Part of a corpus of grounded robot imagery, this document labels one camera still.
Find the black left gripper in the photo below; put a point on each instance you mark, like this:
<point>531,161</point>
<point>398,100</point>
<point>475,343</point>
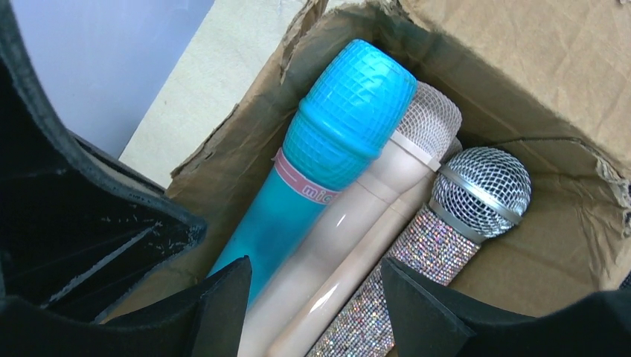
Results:
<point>79,229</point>

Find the teal toy microphone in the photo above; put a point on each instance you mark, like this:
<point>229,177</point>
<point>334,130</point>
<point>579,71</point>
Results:
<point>339,129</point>

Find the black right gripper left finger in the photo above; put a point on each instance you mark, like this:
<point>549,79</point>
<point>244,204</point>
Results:
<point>203,320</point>

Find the silver rhinestone microphone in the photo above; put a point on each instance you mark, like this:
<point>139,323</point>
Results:
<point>478,194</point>

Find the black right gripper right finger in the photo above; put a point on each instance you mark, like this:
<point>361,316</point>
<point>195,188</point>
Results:
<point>429,319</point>

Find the brown cardboard box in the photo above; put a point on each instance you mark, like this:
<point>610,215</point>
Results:
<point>548,81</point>

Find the beige microphone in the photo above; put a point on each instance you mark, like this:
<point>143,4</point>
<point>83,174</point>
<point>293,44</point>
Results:
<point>352,233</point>

